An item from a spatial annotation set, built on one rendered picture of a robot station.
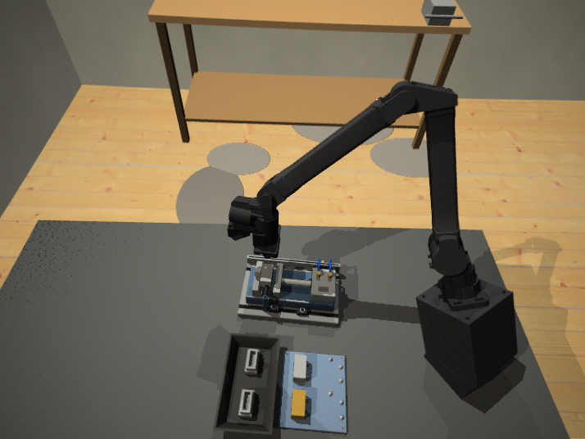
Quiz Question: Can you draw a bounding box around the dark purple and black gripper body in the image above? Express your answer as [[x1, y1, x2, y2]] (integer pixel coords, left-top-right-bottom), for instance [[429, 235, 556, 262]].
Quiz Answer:
[[253, 224, 281, 258]]

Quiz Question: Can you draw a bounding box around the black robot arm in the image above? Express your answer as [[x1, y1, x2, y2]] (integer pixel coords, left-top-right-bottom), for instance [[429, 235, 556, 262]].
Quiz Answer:
[[227, 81, 488, 311]]

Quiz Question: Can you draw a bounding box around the yellow block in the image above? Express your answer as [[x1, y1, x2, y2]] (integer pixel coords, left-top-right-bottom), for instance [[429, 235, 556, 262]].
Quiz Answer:
[[291, 389, 306, 420]]

